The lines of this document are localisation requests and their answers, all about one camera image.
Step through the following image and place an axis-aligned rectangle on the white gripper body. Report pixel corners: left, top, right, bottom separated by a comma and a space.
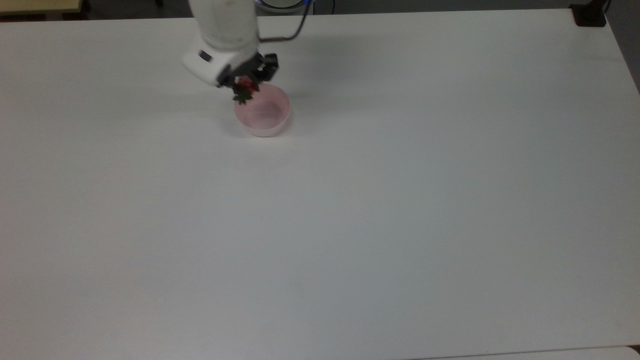
181, 36, 262, 89

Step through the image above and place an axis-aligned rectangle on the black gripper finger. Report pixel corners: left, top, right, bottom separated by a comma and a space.
254, 52, 280, 84
217, 54, 261, 94

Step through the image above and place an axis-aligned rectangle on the red strawberry with green leaves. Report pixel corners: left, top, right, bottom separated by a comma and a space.
232, 76, 261, 106

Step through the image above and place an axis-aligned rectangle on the pink plastic bowl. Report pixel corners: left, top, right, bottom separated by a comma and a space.
234, 83, 292, 138

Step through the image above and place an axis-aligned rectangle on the yellow wooden board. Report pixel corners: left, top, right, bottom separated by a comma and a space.
0, 0, 84, 16

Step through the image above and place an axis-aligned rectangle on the black table clamp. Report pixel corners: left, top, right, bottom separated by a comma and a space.
569, 2, 609, 28

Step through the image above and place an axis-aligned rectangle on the white adjoining table edge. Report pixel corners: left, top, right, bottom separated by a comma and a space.
410, 345, 640, 360

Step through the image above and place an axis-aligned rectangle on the dark gripper cable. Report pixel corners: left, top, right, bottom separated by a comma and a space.
257, 0, 310, 44

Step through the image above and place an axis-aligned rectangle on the white robot base blue ring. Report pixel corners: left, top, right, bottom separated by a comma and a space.
255, 0, 314, 16

